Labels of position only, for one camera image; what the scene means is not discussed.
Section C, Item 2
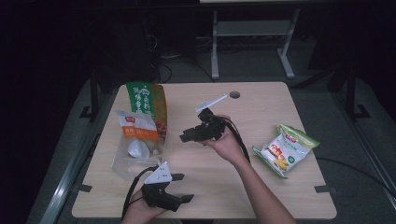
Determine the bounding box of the green and white snack packet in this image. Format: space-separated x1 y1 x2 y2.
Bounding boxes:
251 123 321 179

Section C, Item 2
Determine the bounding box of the clear packet with orange label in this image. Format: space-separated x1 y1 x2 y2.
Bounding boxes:
114 109 163 166

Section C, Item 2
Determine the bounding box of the hand-held gripper cable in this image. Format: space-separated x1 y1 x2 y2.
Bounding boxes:
221 115 252 164
120 166 161 219

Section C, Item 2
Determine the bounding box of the grey metal rail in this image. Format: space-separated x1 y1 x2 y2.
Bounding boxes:
38 133 106 224

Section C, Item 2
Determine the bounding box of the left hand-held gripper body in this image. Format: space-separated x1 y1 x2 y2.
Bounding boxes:
141 161 183 213

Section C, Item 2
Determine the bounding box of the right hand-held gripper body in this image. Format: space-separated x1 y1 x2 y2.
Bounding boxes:
195 92 229 143

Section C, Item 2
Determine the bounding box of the clear plastic container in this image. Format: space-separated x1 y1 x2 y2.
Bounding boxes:
111 113 168 182

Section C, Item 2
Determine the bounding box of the person's left hand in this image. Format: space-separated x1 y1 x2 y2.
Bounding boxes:
120 189 168 224

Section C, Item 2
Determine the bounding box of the black floor cable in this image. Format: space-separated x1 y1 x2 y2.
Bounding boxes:
316 156 396 198

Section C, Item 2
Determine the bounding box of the white metal stand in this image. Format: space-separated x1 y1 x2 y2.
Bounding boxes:
210 8 302 80

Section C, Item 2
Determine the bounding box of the black metal stand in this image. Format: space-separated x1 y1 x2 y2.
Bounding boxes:
343 63 372 121
78 68 101 122

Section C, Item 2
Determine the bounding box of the green and red seasoning packet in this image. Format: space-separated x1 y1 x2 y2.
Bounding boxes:
125 81 168 141

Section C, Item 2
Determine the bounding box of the left hand-held gripper cable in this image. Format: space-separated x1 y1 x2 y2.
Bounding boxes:
120 166 161 219

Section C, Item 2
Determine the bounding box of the tangle of dark cables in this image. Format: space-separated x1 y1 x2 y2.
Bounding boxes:
144 32 216 84

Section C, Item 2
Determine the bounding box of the person's right hand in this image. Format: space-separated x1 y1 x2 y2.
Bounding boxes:
200 115 250 166

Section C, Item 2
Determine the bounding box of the right hand-held gripper cable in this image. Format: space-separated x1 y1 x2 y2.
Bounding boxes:
221 115 252 164

